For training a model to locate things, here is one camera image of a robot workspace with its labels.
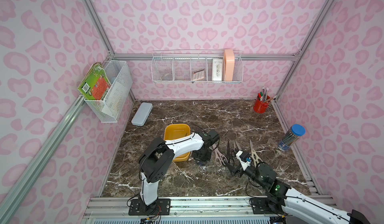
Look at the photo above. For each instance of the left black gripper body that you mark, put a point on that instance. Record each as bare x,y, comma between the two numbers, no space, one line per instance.
202,156

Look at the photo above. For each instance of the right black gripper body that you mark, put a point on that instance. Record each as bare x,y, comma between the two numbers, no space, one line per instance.
237,166

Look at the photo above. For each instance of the black scissors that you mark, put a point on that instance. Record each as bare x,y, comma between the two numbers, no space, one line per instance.
230,154

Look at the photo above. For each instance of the pink scissors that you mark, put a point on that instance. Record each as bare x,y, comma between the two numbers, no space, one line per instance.
220,159

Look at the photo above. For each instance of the cream handled scissors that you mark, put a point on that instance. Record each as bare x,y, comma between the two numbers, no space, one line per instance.
256,159

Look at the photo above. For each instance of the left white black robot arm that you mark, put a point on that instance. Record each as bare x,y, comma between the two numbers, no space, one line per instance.
159,155

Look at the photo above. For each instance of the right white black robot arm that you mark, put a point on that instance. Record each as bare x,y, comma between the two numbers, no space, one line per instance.
298,204

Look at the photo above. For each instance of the white box on shelf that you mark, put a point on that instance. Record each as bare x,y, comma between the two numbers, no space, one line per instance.
217,69

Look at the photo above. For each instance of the red pen cup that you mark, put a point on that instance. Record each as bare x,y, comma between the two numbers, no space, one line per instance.
260,106

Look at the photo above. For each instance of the small calculator on shelf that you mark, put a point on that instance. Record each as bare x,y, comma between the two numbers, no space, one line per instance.
198,75

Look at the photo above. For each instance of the pens in cup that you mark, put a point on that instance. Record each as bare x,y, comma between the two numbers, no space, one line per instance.
263,94

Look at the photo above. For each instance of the blue lid pencil tube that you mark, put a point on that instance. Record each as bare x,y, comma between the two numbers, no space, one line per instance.
292,135

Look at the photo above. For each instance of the grey pencil case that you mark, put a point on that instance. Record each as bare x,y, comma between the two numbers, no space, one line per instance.
142,114

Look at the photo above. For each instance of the tape roll on shelf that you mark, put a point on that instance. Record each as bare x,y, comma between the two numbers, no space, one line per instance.
167,76

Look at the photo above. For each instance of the pink case on shelf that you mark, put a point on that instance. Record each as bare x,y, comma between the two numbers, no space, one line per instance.
229,62

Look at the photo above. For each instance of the white paper in basket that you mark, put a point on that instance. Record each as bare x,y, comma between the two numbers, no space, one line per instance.
115,100

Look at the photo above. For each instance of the white mesh side basket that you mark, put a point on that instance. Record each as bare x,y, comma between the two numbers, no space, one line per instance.
115,71

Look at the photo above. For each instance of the green red book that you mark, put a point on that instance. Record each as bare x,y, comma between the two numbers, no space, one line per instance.
95,84

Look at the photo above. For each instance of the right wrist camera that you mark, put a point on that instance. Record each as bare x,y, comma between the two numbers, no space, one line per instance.
244,158

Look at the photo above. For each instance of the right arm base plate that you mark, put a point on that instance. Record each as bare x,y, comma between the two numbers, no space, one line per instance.
268,205

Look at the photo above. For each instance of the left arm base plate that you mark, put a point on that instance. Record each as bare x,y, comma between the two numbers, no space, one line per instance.
138,208

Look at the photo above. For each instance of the white wire wall shelf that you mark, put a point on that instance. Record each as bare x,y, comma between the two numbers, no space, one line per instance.
183,63

